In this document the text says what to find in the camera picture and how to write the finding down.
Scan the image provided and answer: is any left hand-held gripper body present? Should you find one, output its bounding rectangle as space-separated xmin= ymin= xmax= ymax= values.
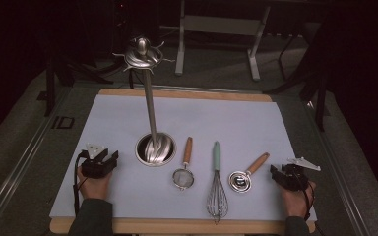
xmin=81 ymin=143 xmax=119 ymax=180

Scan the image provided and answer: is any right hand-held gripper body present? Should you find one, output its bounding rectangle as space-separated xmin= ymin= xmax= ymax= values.
xmin=280 ymin=156 xmax=322 ymax=192

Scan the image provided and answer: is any wooden handled steel ladle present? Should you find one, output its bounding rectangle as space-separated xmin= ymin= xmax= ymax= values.
xmin=228 ymin=151 xmax=271 ymax=194

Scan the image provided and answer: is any steel utensil rack with hooks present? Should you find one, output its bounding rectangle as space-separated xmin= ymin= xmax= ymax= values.
xmin=112 ymin=35 xmax=177 ymax=167

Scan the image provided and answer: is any green handled wire whisk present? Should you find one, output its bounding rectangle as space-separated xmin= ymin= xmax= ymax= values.
xmin=206 ymin=141 xmax=229 ymax=224

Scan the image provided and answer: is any wooden handled mesh strainer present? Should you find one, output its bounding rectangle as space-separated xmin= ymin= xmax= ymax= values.
xmin=171 ymin=136 xmax=195 ymax=191

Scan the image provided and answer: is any person's left hand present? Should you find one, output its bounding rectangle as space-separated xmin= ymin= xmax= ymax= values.
xmin=77 ymin=165 xmax=113 ymax=201

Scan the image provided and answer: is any person's right hand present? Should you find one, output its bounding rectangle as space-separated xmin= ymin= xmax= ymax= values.
xmin=280 ymin=180 xmax=317 ymax=219

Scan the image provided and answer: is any white work mat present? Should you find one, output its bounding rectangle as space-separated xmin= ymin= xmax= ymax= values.
xmin=49 ymin=94 xmax=318 ymax=222

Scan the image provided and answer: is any dark metal stand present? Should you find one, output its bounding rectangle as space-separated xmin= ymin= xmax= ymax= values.
xmin=37 ymin=55 xmax=114 ymax=117
xmin=264 ymin=19 xmax=331 ymax=132

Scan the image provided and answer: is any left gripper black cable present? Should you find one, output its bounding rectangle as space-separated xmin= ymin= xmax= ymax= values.
xmin=73 ymin=150 xmax=90 ymax=217

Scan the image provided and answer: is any metal floor rail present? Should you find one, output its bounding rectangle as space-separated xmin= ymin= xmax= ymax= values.
xmin=303 ymin=97 xmax=372 ymax=236
xmin=0 ymin=88 xmax=72 ymax=236

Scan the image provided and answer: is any white metal frame stand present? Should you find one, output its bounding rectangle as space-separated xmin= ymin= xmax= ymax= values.
xmin=175 ymin=0 xmax=272 ymax=82

